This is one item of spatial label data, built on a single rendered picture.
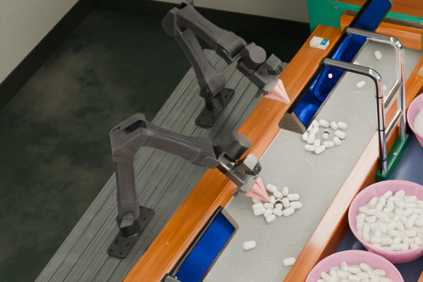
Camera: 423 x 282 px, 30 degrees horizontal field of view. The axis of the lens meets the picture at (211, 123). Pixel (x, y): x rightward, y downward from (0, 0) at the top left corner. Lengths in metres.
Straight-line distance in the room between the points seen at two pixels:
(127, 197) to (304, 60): 0.86
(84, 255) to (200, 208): 0.40
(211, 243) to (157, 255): 0.45
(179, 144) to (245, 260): 0.38
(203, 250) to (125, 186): 0.53
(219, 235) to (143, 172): 0.83
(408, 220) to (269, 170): 0.47
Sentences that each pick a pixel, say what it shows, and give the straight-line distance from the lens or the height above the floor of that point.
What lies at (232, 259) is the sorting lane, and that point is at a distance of 2.31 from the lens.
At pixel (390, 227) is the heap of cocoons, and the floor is 0.74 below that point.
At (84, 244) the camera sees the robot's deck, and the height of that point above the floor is 0.67.
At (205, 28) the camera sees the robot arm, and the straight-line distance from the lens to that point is 2.56.
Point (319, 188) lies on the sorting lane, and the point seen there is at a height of 0.74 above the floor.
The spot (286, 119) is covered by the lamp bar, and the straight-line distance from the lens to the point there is 2.15.
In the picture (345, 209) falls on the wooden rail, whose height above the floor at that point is 0.76.
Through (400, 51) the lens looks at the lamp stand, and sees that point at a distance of 2.34.
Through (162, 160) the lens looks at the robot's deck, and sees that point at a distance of 2.72.
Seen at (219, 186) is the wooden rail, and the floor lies 0.76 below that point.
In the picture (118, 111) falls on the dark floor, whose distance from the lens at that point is 4.02.
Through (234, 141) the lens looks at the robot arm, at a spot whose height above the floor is 0.96.
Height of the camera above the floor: 2.57
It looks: 43 degrees down
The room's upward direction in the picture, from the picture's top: 14 degrees counter-clockwise
